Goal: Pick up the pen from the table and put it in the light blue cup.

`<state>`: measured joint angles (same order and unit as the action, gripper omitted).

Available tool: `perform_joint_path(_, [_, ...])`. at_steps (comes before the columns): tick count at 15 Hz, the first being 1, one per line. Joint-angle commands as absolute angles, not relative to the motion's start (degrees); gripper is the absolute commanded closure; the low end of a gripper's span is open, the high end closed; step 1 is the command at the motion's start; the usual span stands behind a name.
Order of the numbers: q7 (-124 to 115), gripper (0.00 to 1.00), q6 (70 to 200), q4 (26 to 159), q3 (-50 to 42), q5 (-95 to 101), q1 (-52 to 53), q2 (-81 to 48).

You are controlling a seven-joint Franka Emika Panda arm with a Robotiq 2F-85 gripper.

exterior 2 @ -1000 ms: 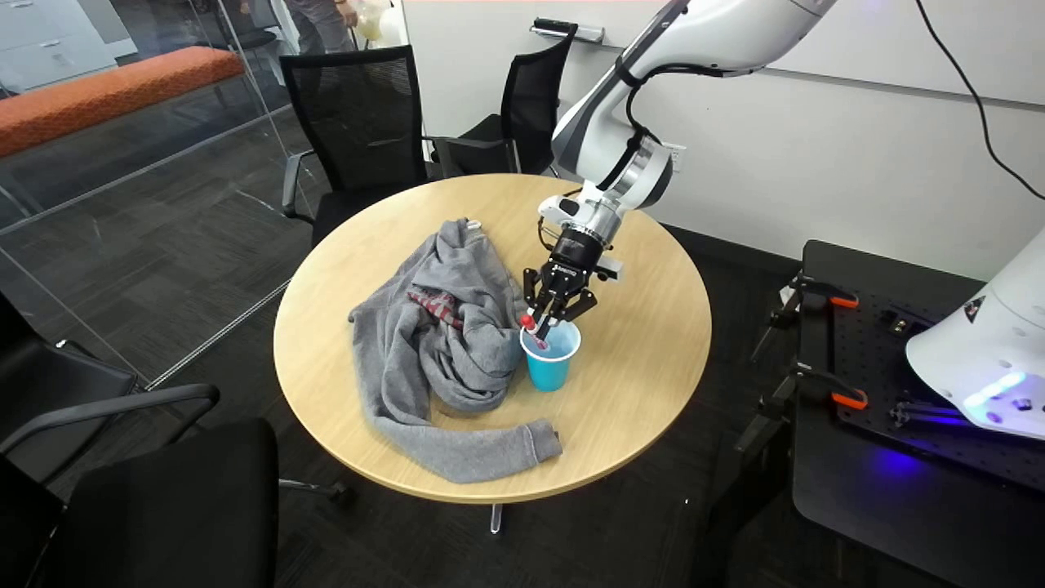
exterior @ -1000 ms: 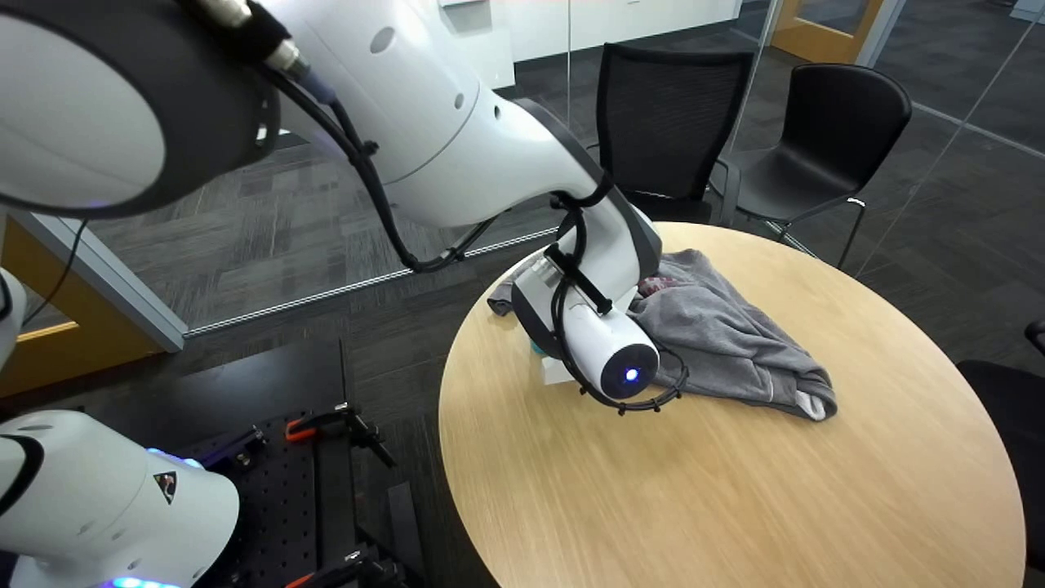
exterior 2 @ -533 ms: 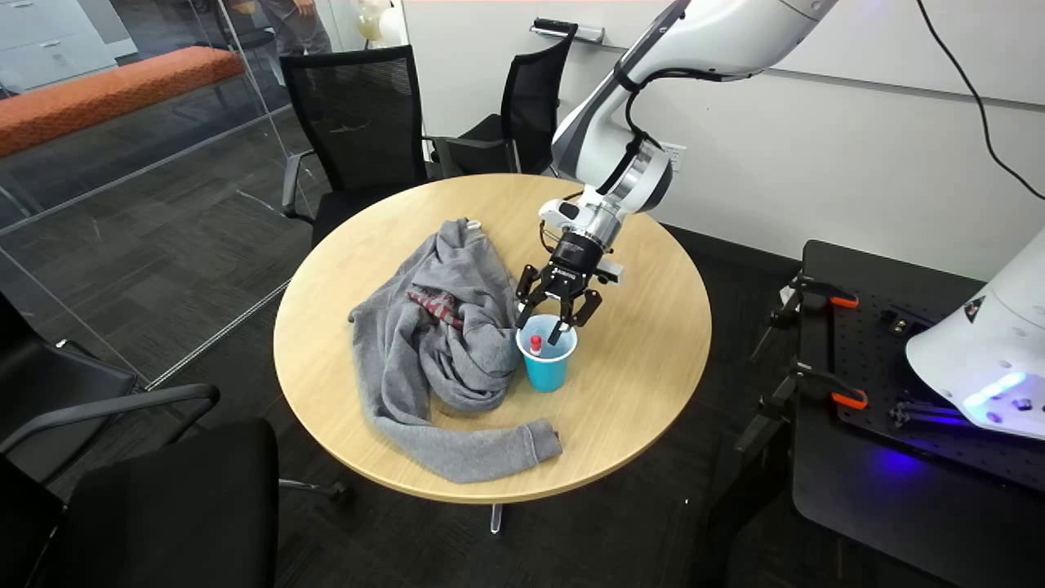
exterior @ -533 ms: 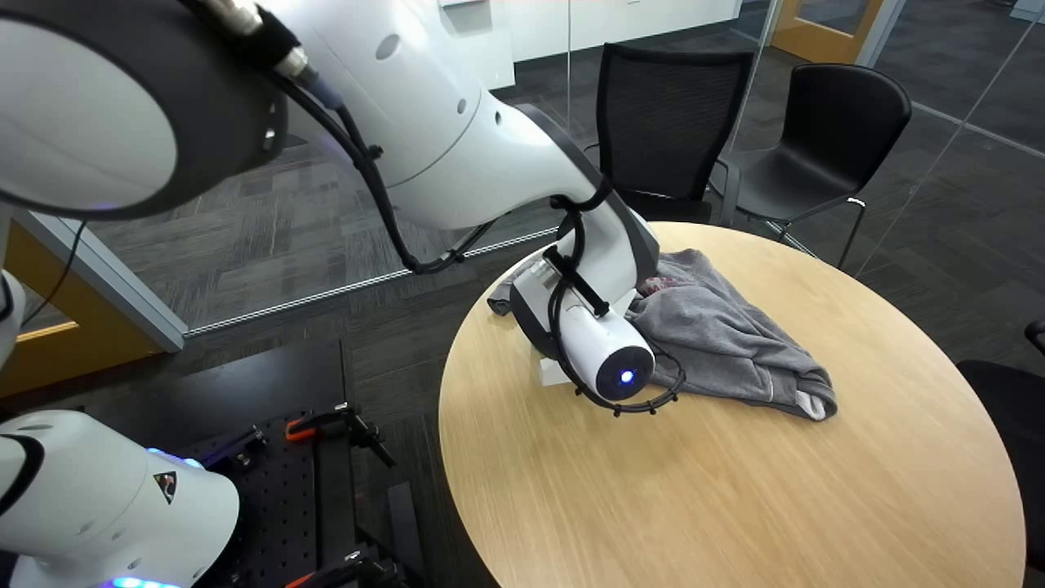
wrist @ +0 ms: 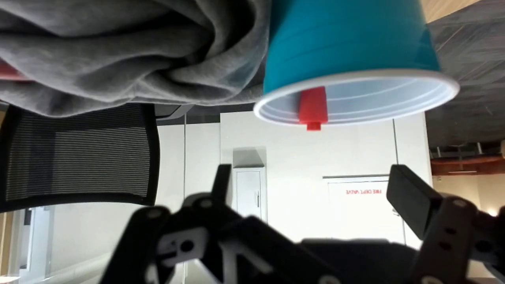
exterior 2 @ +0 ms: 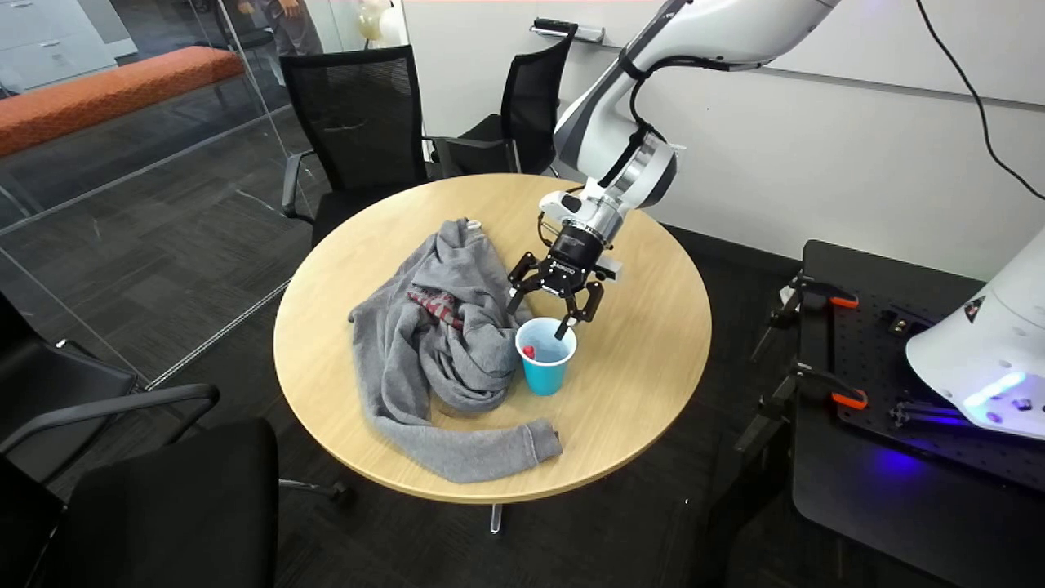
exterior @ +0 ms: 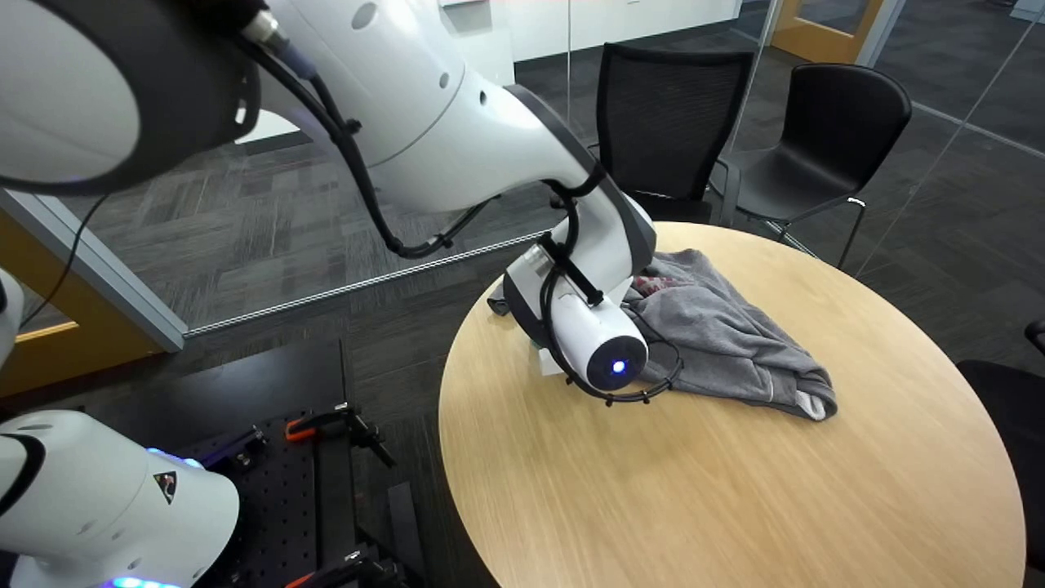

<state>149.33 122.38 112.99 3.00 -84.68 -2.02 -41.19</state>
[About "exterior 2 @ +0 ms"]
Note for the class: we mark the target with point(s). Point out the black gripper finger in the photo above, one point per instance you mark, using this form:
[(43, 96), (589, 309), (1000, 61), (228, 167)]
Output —
[(523, 283), (581, 301)]

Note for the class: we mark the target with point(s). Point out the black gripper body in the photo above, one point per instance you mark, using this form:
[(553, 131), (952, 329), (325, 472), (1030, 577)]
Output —
[(576, 253)]

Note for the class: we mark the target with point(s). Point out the red dry erase marker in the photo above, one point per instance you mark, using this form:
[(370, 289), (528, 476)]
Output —
[(530, 351)]

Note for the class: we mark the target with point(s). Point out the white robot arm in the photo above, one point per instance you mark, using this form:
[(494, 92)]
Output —
[(739, 26)]

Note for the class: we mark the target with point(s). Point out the light blue plastic cup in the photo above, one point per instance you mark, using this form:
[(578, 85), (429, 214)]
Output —
[(544, 376)]

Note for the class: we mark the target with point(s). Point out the grey sweatshirt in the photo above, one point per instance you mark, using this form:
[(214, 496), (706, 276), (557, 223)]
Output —
[(445, 338)]

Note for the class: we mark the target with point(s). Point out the black office chair with armrest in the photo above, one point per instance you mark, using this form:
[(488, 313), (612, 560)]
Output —
[(533, 103)]

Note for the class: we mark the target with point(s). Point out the metal table leg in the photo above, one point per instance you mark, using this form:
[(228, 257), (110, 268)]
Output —
[(494, 518)]

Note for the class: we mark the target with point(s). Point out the black mesh office chair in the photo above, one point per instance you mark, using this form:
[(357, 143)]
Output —
[(353, 118)]

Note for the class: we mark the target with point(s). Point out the orange black bar clamp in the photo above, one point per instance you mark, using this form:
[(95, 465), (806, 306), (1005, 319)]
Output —
[(827, 394), (827, 300)]

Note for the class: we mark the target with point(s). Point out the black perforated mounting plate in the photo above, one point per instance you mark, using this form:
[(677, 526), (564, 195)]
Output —
[(871, 360)]

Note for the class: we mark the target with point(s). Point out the black robot cart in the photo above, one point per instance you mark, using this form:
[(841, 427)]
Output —
[(871, 511)]

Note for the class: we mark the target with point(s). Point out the black padded chair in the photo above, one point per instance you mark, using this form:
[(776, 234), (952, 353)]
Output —
[(163, 511)]

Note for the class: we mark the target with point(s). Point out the orange upholstered bench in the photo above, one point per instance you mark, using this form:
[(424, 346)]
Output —
[(99, 92)]

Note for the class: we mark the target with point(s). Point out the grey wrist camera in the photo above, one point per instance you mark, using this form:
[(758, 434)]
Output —
[(564, 204)]

